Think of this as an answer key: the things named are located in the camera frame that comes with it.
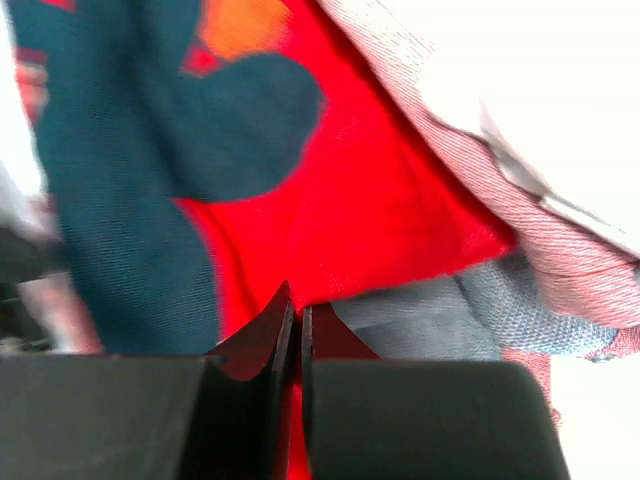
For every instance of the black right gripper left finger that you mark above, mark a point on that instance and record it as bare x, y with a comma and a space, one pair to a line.
223, 415

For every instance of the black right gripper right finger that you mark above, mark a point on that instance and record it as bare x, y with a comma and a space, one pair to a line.
369, 418

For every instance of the red patterned pillowcase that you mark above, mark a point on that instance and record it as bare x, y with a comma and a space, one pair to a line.
180, 161

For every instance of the white pillow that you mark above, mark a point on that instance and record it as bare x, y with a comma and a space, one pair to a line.
553, 85

